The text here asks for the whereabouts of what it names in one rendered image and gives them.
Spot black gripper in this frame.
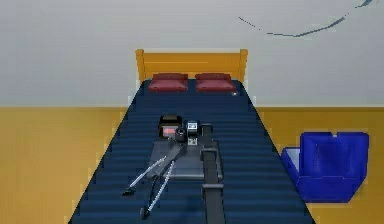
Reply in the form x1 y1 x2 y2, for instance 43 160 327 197
121 126 189 218

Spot black box with red face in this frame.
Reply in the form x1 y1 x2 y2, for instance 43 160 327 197
157 114 184 140

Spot red pillow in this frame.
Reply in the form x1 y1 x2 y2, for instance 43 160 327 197
194 72 238 94
147 72 190 94

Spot wooden bed with blue cover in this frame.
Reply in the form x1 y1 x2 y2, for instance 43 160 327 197
68 48 317 224

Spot open blue box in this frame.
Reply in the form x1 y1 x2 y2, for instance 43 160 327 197
279 131 371 204

